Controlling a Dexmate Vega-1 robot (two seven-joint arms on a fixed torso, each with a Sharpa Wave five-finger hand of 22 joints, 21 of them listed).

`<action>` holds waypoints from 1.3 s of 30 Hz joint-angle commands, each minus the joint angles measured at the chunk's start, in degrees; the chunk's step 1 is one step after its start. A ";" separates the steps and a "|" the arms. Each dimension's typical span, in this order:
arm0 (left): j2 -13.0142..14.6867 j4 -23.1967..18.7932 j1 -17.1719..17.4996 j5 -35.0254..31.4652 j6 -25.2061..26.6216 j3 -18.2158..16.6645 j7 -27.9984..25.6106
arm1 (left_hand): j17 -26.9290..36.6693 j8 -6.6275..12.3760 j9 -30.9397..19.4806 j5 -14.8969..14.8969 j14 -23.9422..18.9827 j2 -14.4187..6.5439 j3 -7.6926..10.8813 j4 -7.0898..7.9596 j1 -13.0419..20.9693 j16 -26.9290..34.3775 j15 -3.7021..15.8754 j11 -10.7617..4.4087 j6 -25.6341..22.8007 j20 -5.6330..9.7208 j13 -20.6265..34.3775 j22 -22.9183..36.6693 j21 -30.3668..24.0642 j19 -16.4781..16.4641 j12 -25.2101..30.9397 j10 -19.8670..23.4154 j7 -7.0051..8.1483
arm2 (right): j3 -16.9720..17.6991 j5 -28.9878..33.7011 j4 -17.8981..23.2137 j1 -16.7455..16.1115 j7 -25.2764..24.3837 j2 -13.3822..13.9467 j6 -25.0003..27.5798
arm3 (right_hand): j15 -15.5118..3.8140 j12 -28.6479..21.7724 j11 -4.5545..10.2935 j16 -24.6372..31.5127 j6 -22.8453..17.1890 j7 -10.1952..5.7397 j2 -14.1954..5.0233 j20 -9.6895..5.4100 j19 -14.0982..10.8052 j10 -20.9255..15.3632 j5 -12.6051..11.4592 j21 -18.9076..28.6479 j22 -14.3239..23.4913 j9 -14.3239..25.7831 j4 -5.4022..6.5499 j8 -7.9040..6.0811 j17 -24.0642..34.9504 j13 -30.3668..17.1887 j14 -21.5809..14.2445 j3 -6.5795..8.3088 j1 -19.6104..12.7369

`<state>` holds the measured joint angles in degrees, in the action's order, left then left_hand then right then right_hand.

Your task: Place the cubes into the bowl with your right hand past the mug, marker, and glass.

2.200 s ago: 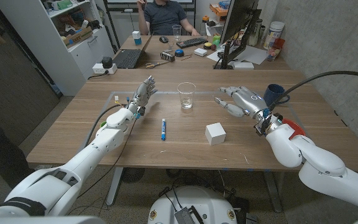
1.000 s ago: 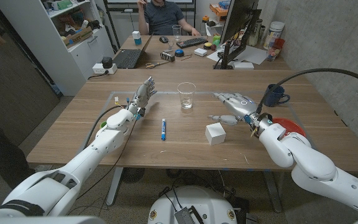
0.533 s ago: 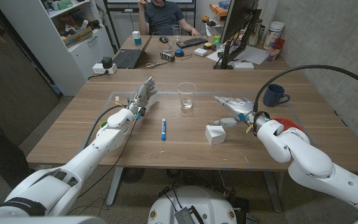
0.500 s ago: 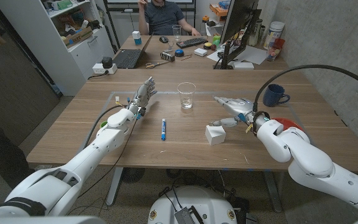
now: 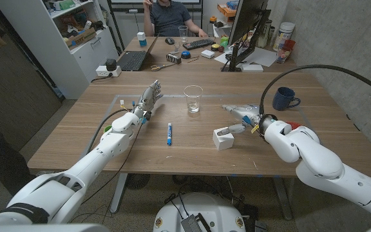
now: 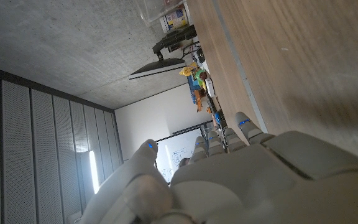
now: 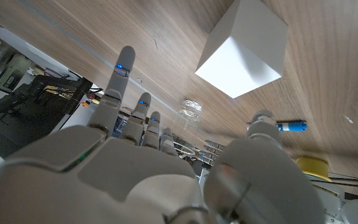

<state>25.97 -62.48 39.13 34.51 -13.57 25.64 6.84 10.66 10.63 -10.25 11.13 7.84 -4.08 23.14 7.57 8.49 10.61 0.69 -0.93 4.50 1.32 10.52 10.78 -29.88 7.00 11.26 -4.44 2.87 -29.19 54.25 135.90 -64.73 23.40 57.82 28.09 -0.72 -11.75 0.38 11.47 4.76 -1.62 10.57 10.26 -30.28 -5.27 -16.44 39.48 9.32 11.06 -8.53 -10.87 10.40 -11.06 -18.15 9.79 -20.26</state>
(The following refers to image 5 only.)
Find grey table leg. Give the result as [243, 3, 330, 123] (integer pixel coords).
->
[272, 176, 294, 222]
[109, 173, 129, 214]

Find tall drinking glass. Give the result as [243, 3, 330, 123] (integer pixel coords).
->
[178, 25, 189, 44]

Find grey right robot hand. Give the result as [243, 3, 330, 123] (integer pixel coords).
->
[216, 103, 275, 137]

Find black keyboard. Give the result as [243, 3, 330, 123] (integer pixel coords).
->
[182, 38, 216, 51]

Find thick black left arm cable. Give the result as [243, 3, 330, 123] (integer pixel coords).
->
[86, 108, 131, 154]

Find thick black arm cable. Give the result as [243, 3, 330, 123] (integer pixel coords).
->
[258, 64, 371, 117]
[86, 108, 131, 154]

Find white paper sheets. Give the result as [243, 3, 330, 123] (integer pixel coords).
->
[213, 46, 278, 68]

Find dark blue mug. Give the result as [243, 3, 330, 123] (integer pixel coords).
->
[272, 86, 301, 111]

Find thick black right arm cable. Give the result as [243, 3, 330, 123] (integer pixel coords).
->
[258, 64, 371, 117]

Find white canister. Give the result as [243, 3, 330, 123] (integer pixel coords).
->
[272, 21, 296, 52]

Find black and silver device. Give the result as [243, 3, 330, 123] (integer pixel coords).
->
[166, 52, 182, 64]

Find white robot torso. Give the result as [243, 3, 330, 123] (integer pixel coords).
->
[153, 192, 247, 232]

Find black power adapter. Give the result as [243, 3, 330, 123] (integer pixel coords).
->
[105, 58, 118, 72]

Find black computer monitor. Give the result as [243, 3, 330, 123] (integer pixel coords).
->
[221, 0, 272, 72]

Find black floor fan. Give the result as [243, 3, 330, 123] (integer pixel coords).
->
[126, 173, 151, 190]

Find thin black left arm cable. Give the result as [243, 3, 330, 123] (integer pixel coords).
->
[82, 124, 144, 206]

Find white shelf cabinet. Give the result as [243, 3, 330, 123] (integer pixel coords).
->
[0, 0, 120, 100]

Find yellow handled scissors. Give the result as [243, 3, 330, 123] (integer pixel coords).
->
[150, 63, 176, 72]

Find orange box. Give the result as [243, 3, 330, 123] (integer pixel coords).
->
[216, 2, 238, 17]

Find black laptop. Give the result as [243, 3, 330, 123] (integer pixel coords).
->
[117, 35, 158, 72]

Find clear plastic cup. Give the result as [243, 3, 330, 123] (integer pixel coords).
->
[183, 84, 204, 114]

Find seated person in dark shirt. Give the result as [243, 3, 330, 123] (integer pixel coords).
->
[142, 0, 209, 38]

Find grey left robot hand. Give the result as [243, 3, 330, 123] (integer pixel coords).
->
[133, 79, 164, 122]

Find cardboard box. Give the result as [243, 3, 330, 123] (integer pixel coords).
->
[64, 26, 97, 50]

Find flat white box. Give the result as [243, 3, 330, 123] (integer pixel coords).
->
[240, 63, 264, 73]

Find white cube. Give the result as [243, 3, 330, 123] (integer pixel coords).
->
[212, 127, 235, 151]

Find white power strip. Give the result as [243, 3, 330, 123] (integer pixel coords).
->
[95, 65, 122, 78]

